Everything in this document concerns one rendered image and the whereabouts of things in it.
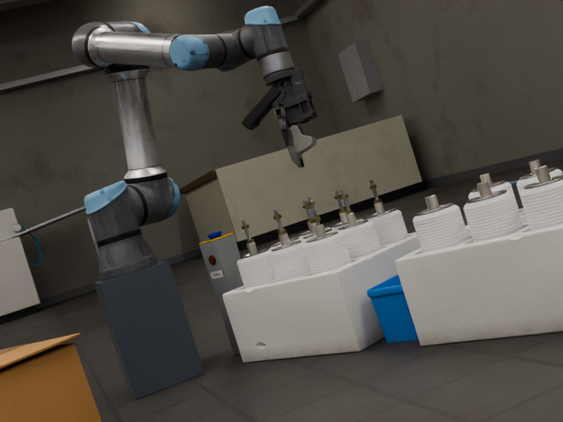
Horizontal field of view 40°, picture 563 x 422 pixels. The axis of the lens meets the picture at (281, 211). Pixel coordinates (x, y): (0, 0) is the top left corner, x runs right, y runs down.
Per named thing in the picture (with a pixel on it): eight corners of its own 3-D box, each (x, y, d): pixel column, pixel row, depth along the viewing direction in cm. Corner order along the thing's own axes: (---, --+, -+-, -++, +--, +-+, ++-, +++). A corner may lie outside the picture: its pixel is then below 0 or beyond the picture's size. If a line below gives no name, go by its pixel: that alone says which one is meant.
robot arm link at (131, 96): (117, 229, 207) (80, 25, 199) (157, 218, 218) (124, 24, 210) (147, 229, 199) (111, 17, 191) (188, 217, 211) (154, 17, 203)
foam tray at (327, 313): (360, 352, 164) (335, 271, 163) (242, 362, 191) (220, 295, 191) (452, 296, 191) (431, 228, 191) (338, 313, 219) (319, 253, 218)
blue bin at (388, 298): (421, 340, 157) (404, 285, 157) (379, 344, 165) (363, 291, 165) (489, 295, 179) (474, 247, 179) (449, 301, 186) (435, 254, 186)
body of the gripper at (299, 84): (313, 118, 168) (297, 66, 168) (277, 131, 170) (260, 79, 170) (318, 120, 176) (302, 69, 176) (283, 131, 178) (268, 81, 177)
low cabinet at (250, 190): (426, 189, 759) (402, 114, 758) (237, 252, 695) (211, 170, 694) (358, 203, 915) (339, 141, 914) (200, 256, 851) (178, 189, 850)
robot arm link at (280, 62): (254, 60, 170) (262, 64, 178) (260, 80, 170) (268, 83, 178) (286, 49, 168) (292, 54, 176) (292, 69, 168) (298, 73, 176)
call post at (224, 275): (250, 352, 201) (214, 240, 201) (233, 354, 206) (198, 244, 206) (268, 343, 206) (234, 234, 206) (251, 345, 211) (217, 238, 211)
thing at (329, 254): (331, 322, 169) (307, 244, 169) (322, 317, 178) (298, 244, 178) (371, 308, 170) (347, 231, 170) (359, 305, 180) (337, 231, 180)
